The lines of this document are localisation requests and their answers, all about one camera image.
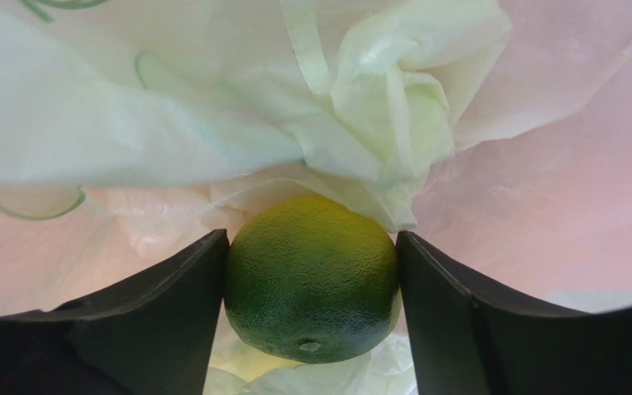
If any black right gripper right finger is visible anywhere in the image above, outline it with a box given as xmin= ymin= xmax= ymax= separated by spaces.
xmin=396 ymin=232 xmax=632 ymax=394

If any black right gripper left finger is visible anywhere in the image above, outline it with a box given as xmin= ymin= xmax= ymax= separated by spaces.
xmin=0 ymin=230 xmax=229 ymax=394

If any green fake lime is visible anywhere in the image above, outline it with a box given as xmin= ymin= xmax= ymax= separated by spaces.
xmin=224 ymin=196 xmax=402 ymax=364

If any pale green plastic bag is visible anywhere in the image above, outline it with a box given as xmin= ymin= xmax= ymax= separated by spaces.
xmin=0 ymin=1 xmax=632 ymax=394

